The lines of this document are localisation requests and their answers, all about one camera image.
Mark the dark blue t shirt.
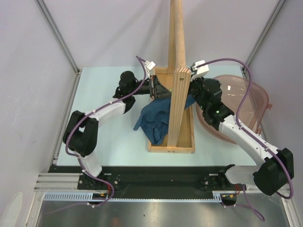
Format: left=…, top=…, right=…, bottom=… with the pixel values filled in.
left=133, top=79, right=221, bottom=145

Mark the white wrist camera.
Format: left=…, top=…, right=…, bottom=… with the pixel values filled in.
left=144, top=61, right=156, bottom=71
left=190, top=60, right=209, bottom=80

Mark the left aluminium frame post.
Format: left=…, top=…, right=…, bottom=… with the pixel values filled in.
left=33, top=0, right=81, bottom=74

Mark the wooden rack with tray base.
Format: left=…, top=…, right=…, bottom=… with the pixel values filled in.
left=148, top=0, right=195, bottom=154

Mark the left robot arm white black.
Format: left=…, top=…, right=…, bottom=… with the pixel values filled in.
left=62, top=71, right=171, bottom=189

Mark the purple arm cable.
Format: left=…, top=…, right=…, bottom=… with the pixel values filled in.
left=203, top=57, right=295, bottom=222
left=65, top=56, right=152, bottom=175

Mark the right aluminium frame post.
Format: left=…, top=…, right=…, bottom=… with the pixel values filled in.
left=246, top=0, right=288, bottom=67

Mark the pink translucent plastic bowl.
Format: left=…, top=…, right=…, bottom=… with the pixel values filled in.
left=196, top=75, right=272, bottom=144

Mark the aluminium frame post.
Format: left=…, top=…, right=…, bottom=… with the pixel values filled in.
left=33, top=0, right=81, bottom=74
left=246, top=0, right=288, bottom=67

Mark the grey slotted cable duct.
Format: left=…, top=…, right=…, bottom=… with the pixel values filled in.
left=43, top=192, right=237, bottom=204

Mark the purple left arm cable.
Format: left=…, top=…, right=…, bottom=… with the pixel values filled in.
left=65, top=56, right=152, bottom=175

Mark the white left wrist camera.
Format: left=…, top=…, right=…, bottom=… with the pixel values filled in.
left=144, top=61, right=156, bottom=71

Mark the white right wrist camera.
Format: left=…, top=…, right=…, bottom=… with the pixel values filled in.
left=190, top=60, right=209, bottom=80

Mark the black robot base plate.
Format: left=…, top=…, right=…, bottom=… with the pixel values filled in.
left=48, top=166, right=244, bottom=199

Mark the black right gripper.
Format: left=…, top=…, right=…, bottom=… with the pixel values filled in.
left=178, top=72, right=208, bottom=111

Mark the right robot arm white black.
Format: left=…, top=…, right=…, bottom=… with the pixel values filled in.
left=189, top=78, right=294, bottom=199

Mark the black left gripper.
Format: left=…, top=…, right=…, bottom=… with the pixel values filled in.
left=130, top=76, right=174, bottom=99

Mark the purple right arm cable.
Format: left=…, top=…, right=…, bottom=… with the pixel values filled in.
left=203, top=57, right=295, bottom=222

